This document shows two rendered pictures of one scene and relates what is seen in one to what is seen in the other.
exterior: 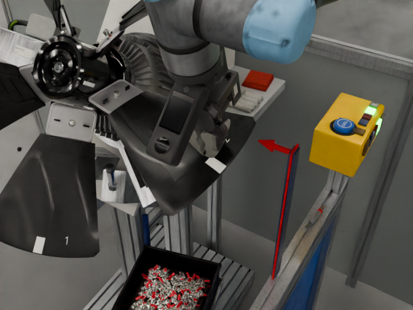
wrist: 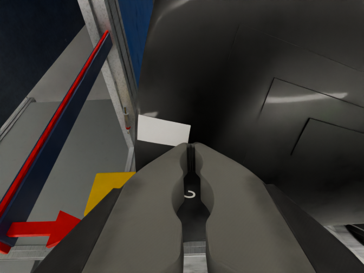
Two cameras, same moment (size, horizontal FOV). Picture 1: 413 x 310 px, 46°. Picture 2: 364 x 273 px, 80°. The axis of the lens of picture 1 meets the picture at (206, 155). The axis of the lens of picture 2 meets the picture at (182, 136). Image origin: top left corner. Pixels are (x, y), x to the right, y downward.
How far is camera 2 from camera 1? 68 cm
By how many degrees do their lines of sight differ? 25
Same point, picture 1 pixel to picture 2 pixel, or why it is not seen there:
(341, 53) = (195, 248)
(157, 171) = (322, 20)
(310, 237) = (115, 99)
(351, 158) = (96, 193)
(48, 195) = not seen: outside the picture
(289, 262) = (112, 63)
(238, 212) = not seen: hidden behind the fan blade
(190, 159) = (232, 115)
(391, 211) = not seen: hidden behind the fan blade
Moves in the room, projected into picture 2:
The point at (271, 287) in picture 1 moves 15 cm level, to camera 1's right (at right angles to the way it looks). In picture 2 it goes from (99, 19) to (45, 68)
